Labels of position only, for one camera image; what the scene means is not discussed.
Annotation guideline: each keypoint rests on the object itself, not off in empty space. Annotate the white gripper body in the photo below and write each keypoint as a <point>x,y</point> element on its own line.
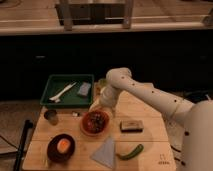
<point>109,97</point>

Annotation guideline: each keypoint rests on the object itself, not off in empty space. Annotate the dark grapes bunch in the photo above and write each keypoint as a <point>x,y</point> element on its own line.
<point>95,122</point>

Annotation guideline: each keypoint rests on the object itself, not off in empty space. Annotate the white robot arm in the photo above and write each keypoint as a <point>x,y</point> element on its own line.
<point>195,118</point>

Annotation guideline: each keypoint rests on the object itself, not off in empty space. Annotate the red bowl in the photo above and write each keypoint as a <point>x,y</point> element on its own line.
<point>84,121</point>

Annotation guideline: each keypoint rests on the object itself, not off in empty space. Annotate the dark brown bowl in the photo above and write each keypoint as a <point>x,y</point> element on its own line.
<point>54,155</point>

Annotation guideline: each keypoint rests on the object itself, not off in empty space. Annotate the grey sponge block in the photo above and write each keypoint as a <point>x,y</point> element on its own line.
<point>84,89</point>

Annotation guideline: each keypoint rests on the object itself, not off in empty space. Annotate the dark rectangular block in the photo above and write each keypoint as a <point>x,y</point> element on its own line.
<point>131,126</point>

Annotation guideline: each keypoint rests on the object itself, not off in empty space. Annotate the green plastic tray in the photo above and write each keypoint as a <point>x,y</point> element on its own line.
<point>68,91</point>

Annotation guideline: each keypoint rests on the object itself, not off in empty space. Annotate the grey triangular cloth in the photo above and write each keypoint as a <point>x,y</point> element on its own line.
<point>105,154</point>

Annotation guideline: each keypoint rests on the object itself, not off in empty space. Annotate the small metal cup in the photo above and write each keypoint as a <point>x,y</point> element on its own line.
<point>51,116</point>

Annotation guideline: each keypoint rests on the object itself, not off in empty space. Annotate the green chili pepper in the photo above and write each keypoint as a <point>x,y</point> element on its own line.
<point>136,151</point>

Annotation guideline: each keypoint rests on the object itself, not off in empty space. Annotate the orange fruit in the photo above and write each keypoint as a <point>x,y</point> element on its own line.
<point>63,145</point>

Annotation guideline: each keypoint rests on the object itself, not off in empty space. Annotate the black chair frame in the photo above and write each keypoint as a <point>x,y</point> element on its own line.
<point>27,126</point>

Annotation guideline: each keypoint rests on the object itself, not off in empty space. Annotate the wooden stool frame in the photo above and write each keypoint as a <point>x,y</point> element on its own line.
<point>104,13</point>

